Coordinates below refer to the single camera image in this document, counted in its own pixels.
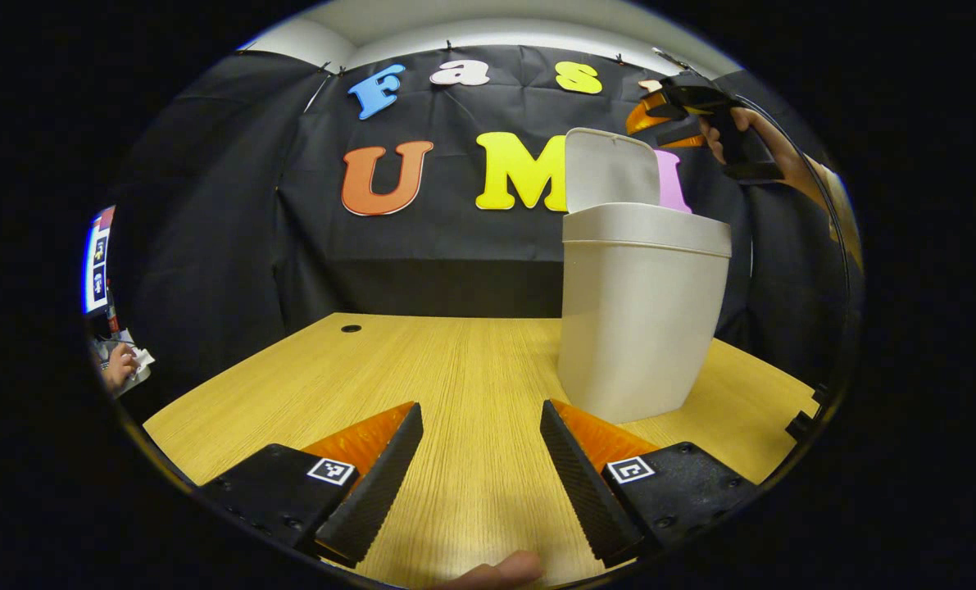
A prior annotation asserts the white desktop garbage bin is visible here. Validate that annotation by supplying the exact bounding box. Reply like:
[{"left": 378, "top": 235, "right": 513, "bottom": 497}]
[{"left": 557, "top": 127, "right": 733, "bottom": 424}]

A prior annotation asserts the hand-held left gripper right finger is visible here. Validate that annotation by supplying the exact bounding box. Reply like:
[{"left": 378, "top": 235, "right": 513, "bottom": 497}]
[{"left": 539, "top": 399, "right": 760, "bottom": 568}]

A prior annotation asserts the computer monitor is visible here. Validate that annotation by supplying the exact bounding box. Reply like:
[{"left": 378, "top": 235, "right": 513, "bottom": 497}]
[{"left": 83, "top": 205, "right": 118, "bottom": 316}]

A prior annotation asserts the wooden desktop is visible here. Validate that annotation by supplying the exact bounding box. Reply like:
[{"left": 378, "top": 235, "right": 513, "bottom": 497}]
[{"left": 142, "top": 311, "right": 820, "bottom": 589}]

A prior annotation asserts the white paper sheet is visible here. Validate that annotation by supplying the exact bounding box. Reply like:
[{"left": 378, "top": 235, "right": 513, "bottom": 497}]
[{"left": 123, "top": 348, "right": 157, "bottom": 388}]

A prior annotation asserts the black desk edge bracket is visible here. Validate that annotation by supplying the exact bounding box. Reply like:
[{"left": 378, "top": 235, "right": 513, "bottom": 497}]
[{"left": 785, "top": 383, "right": 833, "bottom": 443}]

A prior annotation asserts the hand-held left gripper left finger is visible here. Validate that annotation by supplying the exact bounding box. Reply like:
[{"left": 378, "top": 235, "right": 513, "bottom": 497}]
[{"left": 199, "top": 402, "right": 424, "bottom": 568}]

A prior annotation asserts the black backdrop cloth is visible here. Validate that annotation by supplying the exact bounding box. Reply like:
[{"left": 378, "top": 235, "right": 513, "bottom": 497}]
[{"left": 107, "top": 45, "right": 845, "bottom": 411}]

